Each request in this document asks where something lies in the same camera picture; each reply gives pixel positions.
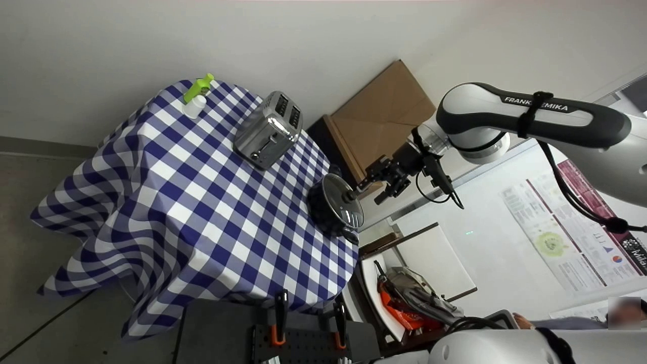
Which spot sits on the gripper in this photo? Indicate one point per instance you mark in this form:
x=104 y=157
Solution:
x=407 y=157

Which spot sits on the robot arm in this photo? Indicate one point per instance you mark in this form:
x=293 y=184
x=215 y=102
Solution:
x=536 y=114

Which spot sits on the silver toaster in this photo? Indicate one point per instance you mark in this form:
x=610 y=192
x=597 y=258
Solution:
x=268 y=131

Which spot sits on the glass pot lid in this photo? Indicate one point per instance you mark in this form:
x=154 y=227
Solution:
x=343 y=202

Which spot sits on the cardboard box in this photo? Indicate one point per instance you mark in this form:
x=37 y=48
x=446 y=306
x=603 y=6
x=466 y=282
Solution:
x=379 y=119

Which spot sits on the black pot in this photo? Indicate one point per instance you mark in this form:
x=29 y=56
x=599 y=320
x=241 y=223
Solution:
x=323 y=212

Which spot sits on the white panel with brown edge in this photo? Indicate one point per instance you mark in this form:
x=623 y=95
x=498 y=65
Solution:
x=440 y=258

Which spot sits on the whiteboard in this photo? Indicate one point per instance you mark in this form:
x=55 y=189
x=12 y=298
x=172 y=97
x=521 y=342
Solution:
x=485 y=242

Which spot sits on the orange black clamp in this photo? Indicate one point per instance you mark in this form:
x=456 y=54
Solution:
x=340 y=323
x=279 y=318

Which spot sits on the poster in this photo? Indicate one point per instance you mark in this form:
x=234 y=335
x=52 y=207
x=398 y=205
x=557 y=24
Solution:
x=571 y=237

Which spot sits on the blue white checked tablecloth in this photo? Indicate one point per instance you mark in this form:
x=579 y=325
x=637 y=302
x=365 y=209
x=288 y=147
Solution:
x=192 y=212

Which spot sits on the white green spray bottle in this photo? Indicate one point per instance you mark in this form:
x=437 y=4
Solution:
x=197 y=98

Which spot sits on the person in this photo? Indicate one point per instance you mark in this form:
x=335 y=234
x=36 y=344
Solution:
x=571 y=322

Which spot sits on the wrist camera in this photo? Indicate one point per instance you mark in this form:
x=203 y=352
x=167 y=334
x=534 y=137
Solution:
x=437 y=174

